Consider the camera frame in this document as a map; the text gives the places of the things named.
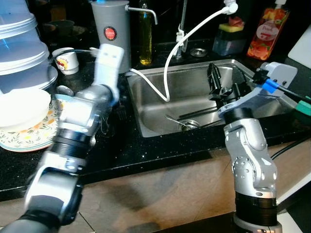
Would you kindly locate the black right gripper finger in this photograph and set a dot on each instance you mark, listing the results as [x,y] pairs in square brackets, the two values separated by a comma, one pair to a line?
[214,80]
[241,86]

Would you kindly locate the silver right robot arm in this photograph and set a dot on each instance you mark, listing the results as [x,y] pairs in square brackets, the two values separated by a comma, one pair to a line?
[252,160]

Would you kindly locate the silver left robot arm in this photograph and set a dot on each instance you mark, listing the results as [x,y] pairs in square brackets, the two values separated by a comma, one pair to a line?
[73,131]

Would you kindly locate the small round metal strainer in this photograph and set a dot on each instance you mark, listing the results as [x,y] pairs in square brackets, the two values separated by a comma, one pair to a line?
[198,52]

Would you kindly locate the stainless steel sink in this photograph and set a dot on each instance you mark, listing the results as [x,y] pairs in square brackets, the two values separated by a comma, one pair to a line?
[160,111]

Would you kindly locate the dark sponge holder with sponges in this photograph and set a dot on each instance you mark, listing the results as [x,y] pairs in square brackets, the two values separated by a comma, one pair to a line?
[228,39]

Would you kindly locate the long metal spoon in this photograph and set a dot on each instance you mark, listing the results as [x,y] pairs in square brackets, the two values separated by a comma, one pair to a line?
[182,122]

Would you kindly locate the orange fruit print soap bottle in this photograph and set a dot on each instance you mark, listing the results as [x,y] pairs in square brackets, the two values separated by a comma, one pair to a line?
[266,34]

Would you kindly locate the chrome faucet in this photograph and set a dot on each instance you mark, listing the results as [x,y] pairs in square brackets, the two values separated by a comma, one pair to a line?
[182,29]

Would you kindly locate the green sponge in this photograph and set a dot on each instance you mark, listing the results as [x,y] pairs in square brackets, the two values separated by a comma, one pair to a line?
[303,108]

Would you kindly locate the white flat board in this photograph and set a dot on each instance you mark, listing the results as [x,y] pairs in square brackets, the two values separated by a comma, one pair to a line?
[302,51]

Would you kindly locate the white printed mug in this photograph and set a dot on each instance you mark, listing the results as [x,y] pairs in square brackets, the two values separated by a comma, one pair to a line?
[64,63]

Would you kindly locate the yellow oil bottle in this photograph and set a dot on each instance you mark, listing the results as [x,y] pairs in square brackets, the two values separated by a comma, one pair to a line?
[145,43]

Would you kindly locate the grey jug with red logo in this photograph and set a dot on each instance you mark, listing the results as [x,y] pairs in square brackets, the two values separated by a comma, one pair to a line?
[111,24]

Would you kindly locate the floral pattern plate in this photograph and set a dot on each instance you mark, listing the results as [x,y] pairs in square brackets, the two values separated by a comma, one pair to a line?
[29,138]

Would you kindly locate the white bowl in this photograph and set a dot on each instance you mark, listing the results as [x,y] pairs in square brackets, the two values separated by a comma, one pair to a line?
[22,109]

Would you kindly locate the white box furniture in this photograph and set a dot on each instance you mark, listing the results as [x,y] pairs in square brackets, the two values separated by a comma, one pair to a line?
[296,187]

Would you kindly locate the stacked white plastic containers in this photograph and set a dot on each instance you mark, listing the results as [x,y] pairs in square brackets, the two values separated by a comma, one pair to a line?
[22,43]

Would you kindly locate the dark floor mat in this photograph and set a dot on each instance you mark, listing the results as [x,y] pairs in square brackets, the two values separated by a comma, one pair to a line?
[194,225]

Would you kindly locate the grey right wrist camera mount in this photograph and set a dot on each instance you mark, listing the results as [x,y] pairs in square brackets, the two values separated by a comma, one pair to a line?
[277,77]

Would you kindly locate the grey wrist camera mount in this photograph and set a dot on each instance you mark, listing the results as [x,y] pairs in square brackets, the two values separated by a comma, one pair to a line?
[277,77]
[108,63]

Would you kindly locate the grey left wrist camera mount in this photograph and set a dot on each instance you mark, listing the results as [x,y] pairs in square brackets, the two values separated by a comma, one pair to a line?
[108,63]

